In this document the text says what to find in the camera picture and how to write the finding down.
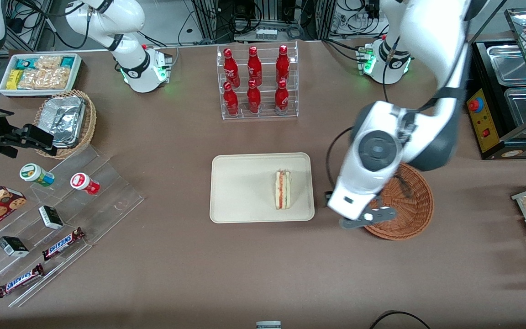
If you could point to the clear acrylic bottle rack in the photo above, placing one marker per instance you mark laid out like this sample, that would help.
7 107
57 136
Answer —
265 114

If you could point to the red soda bottle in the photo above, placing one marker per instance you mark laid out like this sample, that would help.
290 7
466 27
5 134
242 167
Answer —
232 68
254 68
231 103
254 100
283 66
281 98

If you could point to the red lid cup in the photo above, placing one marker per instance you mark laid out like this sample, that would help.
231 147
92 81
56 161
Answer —
82 183

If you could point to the aluminium foil container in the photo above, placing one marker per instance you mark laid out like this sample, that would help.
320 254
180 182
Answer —
64 121

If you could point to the Snickers chocolate bar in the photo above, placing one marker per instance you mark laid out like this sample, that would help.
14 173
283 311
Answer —
18 281
62 243

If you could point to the white rectangular snack box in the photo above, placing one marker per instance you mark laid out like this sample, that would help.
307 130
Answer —
78 68

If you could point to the small grey device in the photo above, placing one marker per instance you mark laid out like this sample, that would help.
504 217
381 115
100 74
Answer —
268 325

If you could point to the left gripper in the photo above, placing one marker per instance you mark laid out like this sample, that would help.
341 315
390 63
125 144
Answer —
327 197

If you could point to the large clear cracker bag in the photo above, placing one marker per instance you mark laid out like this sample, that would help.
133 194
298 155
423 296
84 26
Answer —
46 78

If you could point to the small clear cracker bag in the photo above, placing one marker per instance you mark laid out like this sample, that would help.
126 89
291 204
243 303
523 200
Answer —
48 62

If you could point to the triangular sandwich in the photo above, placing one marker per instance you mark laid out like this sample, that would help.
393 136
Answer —
282 192

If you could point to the light wicker basket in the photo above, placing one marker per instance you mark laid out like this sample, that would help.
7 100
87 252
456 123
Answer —
90 123

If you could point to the brown round wicker basket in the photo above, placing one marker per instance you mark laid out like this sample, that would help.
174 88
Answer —
409 205

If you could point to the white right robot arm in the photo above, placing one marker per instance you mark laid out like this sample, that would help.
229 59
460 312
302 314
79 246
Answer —
130 18

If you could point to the aluminium frame rack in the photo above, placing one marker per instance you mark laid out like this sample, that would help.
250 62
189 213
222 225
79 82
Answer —
270 9

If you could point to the green lid cup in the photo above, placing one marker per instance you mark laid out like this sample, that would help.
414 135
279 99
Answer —
34 174

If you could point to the grey power strip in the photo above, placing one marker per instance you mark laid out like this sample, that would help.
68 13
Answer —
266 34

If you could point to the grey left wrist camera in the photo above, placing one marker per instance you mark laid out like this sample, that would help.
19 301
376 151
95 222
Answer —
381 214

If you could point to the clear acrylic step shelf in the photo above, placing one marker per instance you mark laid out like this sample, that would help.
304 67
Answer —
107 201

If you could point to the yellow snack packet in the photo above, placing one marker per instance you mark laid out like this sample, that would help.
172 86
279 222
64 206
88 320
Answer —
14 80

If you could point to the black yellow food display case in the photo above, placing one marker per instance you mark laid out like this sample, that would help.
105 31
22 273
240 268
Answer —
489 128

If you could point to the cream rectangular serving tray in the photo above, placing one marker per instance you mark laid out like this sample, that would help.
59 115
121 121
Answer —
240 187

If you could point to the small black box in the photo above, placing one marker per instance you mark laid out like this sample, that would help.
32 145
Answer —
50 217
13 246

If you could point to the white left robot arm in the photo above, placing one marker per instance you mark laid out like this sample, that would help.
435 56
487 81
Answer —
436 45

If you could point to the teal snack packet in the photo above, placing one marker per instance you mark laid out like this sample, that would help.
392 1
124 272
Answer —
24 63
67 62

